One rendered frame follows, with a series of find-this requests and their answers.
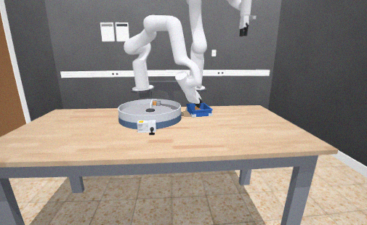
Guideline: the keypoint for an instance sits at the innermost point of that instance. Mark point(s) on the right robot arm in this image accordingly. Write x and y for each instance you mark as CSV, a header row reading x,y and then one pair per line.
x,y
153,23

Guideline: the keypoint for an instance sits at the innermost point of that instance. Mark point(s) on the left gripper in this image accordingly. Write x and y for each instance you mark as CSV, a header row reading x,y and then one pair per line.
x,y
244,23

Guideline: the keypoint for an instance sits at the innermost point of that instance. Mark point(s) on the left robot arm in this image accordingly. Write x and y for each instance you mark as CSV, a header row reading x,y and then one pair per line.
x,y
199,45

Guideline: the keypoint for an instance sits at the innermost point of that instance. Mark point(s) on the blue open-top crate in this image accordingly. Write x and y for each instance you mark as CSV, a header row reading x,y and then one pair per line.
x,y
205,110

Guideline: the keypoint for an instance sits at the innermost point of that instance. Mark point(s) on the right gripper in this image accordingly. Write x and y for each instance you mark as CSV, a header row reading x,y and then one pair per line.
x,y
194,98

